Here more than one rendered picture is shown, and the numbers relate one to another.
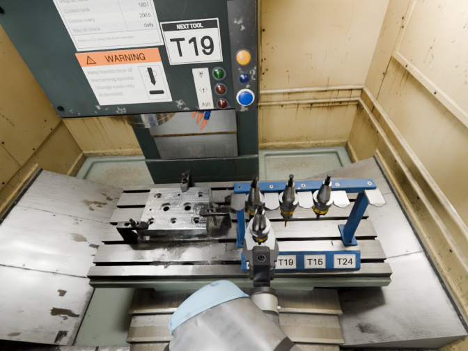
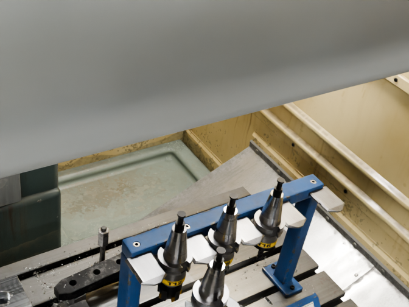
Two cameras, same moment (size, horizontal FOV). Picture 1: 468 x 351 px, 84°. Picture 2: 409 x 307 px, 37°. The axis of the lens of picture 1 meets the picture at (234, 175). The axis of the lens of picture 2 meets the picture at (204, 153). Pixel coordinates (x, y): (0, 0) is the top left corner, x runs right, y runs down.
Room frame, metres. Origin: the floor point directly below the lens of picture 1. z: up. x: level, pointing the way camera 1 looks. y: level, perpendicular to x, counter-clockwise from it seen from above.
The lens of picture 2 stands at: (-0.03, 0.47, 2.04)
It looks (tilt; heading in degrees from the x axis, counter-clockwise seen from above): 37 degrees down; 315
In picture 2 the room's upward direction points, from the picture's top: 10 degrees clockwise
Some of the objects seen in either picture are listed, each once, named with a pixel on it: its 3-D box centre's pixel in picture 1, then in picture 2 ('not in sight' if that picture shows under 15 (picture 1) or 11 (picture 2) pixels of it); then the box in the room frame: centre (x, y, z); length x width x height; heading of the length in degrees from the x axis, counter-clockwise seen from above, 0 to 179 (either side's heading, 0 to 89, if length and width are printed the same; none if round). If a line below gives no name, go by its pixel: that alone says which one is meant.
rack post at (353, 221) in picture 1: (356, 214); (295, 237); (0.55, -0.45, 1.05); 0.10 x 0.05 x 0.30; 174
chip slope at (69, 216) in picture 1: (69, 240); not in sight; (0.78, 0.90, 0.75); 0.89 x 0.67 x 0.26; 174
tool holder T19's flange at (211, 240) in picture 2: (288, 200); (223, 240); (0.52, -0.17, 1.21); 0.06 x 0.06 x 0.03
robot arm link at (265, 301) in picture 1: (264, 304); not in sight; (0.23, -0.04, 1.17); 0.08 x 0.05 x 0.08; 84
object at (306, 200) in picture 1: (305, 200); (246, 232); (0.52, -0.22, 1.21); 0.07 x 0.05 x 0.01; 174
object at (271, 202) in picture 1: (271, 200); (199, 250); (0.53, -0.11, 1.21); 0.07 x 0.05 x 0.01; 174
